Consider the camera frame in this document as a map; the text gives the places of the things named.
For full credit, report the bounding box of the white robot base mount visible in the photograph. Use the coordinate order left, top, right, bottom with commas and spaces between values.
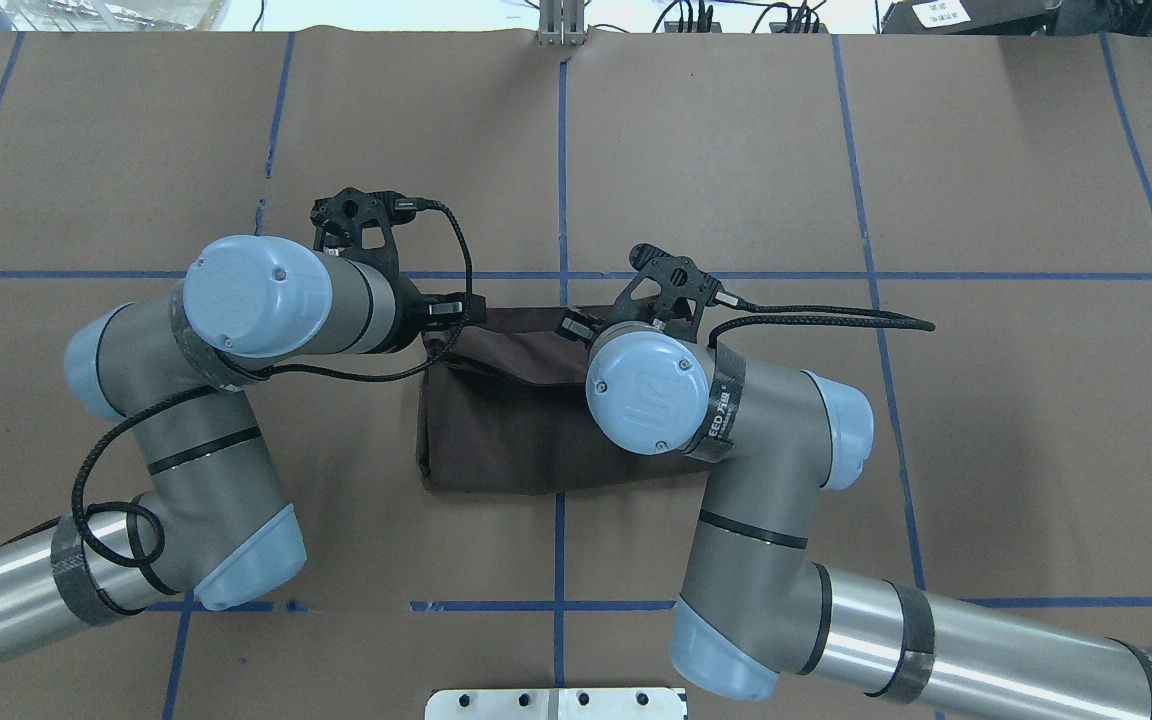
424, 685, 689, 719

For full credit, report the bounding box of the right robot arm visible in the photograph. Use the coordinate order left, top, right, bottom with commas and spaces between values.
558, 243, 1152, 719

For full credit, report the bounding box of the grey usb hub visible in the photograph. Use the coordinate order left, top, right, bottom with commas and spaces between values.
767, 1, 828, 35
652, 1, 721, 35

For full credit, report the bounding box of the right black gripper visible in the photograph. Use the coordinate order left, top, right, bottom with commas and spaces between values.
556, 243, 722, 346

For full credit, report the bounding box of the aluminium camera post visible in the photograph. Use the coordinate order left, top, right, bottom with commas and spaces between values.
531, 0, 588, 47

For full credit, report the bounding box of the dark box with label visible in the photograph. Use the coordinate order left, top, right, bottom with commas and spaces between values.
879, 1, 1062, 36

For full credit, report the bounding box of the grey usb hub left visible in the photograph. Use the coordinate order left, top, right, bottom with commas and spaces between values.
652, 1, 721, 35

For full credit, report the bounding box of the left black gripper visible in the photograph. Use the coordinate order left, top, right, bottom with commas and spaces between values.
311, 187, 488, 354

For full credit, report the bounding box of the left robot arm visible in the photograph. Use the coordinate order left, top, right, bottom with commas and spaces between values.
0, 187, 485, 664

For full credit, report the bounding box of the dark brown t-shirt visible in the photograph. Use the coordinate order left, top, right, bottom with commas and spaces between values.
416, 306, 707, 495

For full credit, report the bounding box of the grey usb hub right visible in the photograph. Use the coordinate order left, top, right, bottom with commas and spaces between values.
767, 1, 828, 35

